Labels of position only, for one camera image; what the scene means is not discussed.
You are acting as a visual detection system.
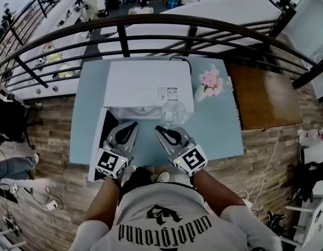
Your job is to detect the white shelf unit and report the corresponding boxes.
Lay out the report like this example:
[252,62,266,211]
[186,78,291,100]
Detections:
[281,194,323,251]

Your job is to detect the person's black trousers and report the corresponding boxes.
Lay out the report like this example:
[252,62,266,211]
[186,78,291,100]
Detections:
[121,166,162,195]

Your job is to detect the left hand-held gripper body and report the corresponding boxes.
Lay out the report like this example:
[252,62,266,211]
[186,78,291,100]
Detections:
[95,139,134,179]

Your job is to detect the black shoes pair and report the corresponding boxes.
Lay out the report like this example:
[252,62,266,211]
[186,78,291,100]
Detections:
[266,210,287,235]

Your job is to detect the person's white printed shirt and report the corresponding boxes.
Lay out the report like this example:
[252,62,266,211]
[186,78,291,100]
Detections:
[75,181,283,251]

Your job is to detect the person's white shoe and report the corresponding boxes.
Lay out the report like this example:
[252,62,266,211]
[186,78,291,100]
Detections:
[157,171,171,184]

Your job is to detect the white vase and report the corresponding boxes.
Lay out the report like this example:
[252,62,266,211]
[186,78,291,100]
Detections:
[193,83,208,102]

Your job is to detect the white cable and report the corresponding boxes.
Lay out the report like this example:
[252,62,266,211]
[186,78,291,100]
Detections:
[236,126,282,202]

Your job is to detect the brown wooden table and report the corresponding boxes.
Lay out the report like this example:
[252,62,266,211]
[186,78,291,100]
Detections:
[227,63,304,131]

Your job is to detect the pink flower bouquet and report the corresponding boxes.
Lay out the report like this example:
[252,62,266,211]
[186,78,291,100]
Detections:
[198,64,225,98]

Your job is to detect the person's left forearm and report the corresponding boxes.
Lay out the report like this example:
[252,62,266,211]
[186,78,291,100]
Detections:
[85,175,123,230]

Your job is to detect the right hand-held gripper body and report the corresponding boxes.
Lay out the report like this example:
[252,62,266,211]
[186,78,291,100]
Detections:
[168,139,208,178]

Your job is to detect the black metal railing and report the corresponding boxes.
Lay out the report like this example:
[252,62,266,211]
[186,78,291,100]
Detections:
[0,13,323,92]

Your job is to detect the black bag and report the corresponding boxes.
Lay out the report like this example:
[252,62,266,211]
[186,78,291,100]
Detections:
[287,162,323,204]

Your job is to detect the black office chair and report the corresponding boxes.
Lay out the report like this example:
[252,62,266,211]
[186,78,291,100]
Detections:
[0,92,44,151]

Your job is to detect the person's right forearm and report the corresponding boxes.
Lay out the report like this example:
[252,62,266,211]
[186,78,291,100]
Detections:
[190,167,248,217]

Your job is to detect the white microwave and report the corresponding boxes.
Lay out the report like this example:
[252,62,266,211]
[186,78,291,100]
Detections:
[88,60,196,184]

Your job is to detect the black power cable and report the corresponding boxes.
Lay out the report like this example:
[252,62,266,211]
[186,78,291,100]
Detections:
[169,56,193,74]

